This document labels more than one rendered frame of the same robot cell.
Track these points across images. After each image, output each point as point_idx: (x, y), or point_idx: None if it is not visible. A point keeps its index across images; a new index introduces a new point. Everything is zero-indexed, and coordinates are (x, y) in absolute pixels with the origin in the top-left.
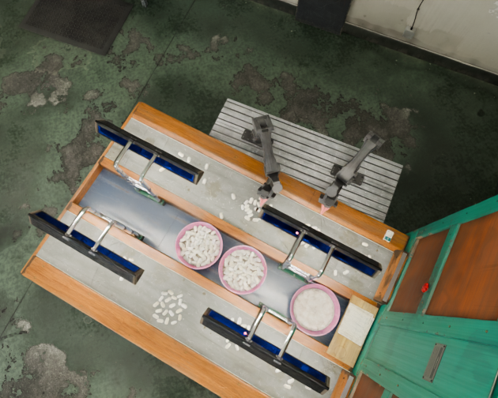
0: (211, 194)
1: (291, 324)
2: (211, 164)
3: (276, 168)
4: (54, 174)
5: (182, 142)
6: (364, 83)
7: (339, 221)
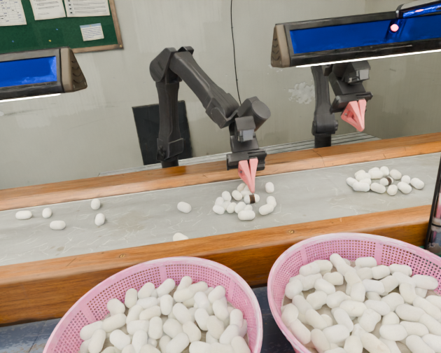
0: (129, 230)
1: None
2: (105, 202)
3: (234, 101)
4: None
5: (26, 204)
6: None
7: (390, 154)
